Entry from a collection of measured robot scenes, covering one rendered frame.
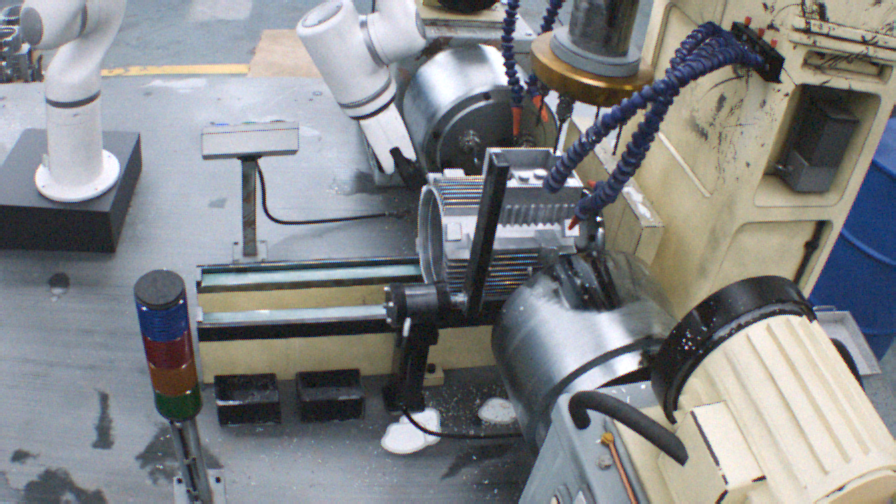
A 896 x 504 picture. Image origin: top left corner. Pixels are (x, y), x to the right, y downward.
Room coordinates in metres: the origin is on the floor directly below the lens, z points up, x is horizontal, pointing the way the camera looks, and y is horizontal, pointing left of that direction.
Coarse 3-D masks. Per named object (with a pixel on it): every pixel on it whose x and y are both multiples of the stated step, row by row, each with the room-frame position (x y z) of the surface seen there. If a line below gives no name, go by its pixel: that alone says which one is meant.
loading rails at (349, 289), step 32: (384, 256) 1.01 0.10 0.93; (416, 256) 1.03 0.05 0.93; (224, 288) 0.88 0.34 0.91; (256, 288) 0.90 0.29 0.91; (288, 288) 0.92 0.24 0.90; (320, 288) 0.94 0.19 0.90; (352, 288) 0.96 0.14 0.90; (224, 320) 0.81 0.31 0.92; (256, 320) 0.81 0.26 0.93; (288, 320) 0.83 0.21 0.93; (320, 320) 0.84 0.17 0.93; (352, 320) 0.85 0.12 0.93; (384, 320) 0.87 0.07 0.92; (480, 320) 0.92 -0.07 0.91; (224, 352) 0.79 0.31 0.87; (256, 352) 0.80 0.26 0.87; (288, 352) 0.82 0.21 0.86; (320, 352) 0.84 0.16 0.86; (352, 352) 0.86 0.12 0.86; (384, 352) 0.87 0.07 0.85; (448, 352) 0.91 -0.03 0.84; (480, 352) 0.93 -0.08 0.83
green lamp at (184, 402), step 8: (192, 392) 0.54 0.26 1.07; (160, 400) 0.52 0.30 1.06; (168, 400) 0.52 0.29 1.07; (176, 400) 0.52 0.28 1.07; (184, 400) 0.53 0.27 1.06; (192, 400) 0.54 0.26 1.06; (200, 400) 0.56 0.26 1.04; (160, 408) 0.53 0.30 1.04; (168, 408) 0.52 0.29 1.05; (176, 408) 0.52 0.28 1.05; (184, 408) 0.53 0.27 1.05; (192, 408) 0.54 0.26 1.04; (168, 416) 0.52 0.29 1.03; (176, 416) 0.52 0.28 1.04; (184, 416) 0.53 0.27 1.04
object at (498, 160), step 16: (496, 160) 0.84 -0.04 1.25; (496, 176) 0.83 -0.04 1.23; (496, 192) 0.83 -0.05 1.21; (480, 208) 0.85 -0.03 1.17; (496, 208) 0.83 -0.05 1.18; (480, 224) 0.84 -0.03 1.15; (496, 224) 0.83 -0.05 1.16; (480, 240) 0.83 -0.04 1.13; (480, 256) 0.83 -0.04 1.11; (480, 272) 0.83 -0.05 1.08; (464, 288) 0.85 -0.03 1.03; (480, 288) 0.83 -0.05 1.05; (480, 304) 0.84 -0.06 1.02
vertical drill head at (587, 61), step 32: (576, 0) 1.02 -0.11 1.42; (608, 0) 0.99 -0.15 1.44; (640, 0) 1.02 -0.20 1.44; (576, 32) 1.00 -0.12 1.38; (608, 32) 0.99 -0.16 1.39; (544, 64) 0.98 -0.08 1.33; (576, 64) 0.97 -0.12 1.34; (608, 64) 0.97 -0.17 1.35; (640, 64) 1.04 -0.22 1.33; (544, 96) 1.04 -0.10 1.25; (576, 96) 0.94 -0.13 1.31; (608, 96) 0.94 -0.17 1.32
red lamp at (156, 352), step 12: (144, 336) 0.53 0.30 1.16; (180, 336) 0.54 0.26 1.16; (144, 348) 0.53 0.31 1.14; (156, 348) 0.52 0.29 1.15; (168, 348) 0.52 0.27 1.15; (180, 348) 0.53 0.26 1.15; (192, 348) 0.56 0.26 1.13; (156, 360) 0.52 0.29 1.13; (168, 360) 0.52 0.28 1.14; (180, 360) 0.53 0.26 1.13
